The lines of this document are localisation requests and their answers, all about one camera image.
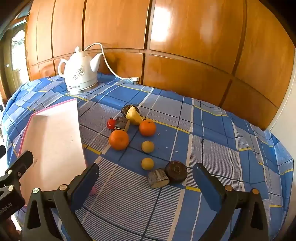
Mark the blue checked tablecloth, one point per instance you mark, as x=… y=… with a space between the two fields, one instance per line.
x=208 y=120

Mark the white ceramic electric kettle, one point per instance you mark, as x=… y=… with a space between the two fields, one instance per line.
x=78 y=71

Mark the wrinkled dark water chestnut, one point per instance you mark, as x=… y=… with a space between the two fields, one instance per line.
x=124 y=110

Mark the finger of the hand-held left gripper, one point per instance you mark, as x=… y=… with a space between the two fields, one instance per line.
x=2 y=151
x=22 y=163

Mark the white tray with pink rim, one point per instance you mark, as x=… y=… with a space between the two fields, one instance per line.
x=53 y=139

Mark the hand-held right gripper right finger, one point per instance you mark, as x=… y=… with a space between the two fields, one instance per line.
x=208 y=187

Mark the yellow pear piece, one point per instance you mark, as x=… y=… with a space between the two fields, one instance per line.
x=135 y=117

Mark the smooth dark water chestnut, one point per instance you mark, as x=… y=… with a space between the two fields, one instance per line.
x=177 y=171

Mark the red cherry tomato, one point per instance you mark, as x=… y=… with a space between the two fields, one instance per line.
x=111 y=124

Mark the orange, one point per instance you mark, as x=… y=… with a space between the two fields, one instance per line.
x=147 y=128
x=118 y=140

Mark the small yellowish longan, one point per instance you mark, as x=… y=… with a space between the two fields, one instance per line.
x=148 y=146
x=147 y=163

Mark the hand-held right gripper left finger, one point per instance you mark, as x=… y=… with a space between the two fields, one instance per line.
x=85 y=185

